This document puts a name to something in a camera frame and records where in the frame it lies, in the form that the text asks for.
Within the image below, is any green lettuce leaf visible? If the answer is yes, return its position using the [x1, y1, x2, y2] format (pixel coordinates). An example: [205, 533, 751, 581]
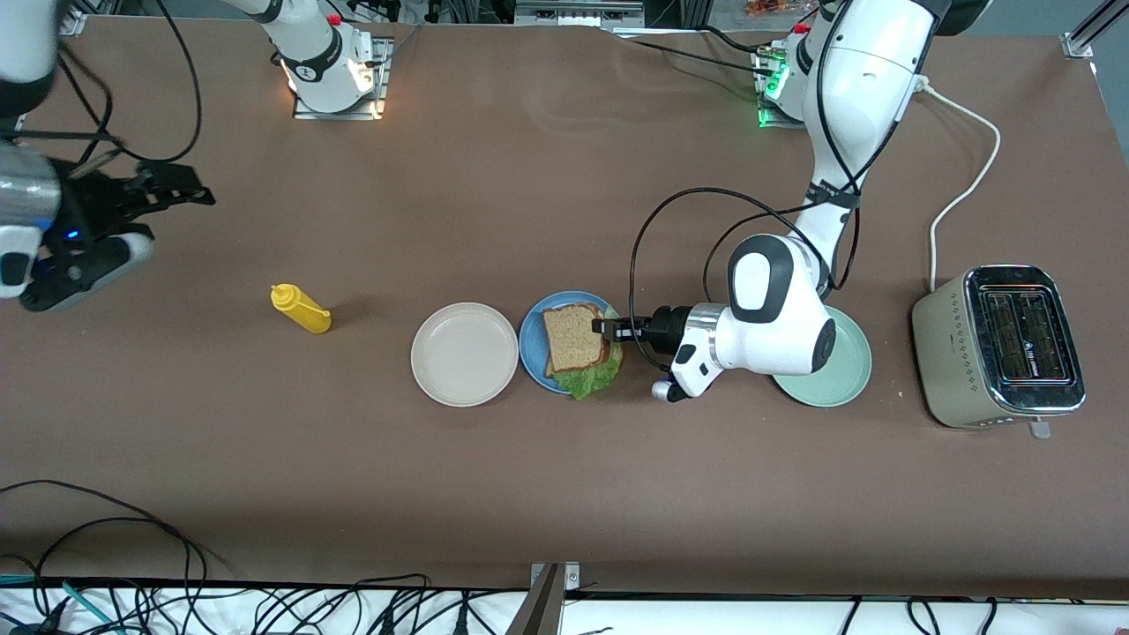
[554, 305, 625, 400]

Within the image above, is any yellow squeeze sauce bottle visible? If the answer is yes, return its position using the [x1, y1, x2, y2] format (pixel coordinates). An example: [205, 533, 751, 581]
[270, 283, 333, 335]

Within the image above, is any blue round plate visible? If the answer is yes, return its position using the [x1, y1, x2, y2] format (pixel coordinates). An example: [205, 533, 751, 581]
[519, 291, 628, 395]

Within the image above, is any beige round plate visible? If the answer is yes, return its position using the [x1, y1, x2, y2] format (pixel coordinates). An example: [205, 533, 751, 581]
[410, 303, 520, 408]

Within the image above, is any light green round plate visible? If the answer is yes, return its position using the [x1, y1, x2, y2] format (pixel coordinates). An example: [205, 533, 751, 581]
[772, 305, 873, 408]

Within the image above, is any beige chrome two-slot toaster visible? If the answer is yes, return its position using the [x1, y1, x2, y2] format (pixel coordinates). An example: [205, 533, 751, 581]
[911, 265, 1088, 440]

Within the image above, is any grey metal box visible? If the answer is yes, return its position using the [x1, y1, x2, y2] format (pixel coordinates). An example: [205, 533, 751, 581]
[514, 0, 646, 26]

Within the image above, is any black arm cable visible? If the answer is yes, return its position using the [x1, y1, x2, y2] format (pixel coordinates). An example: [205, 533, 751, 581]
[629, 0, 864, 373]
[137, 0, 203, 165]
[0, 44, 116, 177]

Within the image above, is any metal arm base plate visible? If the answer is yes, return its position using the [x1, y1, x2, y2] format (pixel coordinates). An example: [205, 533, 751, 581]
[293, 37, 390, 121]
[754, 44, 808, 129]

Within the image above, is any metal table edge bracket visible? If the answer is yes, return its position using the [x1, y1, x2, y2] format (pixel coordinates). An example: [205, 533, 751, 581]
[505, 562, 581, 635]

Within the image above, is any thin black cable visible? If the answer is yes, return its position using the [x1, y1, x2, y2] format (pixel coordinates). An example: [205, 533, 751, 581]
[697, 25, 775, 56]
[613, 37, 777, 80]

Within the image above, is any long black looped cable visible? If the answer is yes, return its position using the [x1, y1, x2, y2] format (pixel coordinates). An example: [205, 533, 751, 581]
[0, 480, 209, 635]

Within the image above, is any white toaster power cable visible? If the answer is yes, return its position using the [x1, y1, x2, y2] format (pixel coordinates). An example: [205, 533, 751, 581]
[916, 78, 1003, 292]

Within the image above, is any teal cable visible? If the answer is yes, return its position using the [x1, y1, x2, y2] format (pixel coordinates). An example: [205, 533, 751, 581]
[0, 573, 117, 634]

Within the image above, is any aluminium frame profile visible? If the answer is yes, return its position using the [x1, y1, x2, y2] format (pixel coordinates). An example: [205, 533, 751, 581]
[1072, 0, 1129, 45]

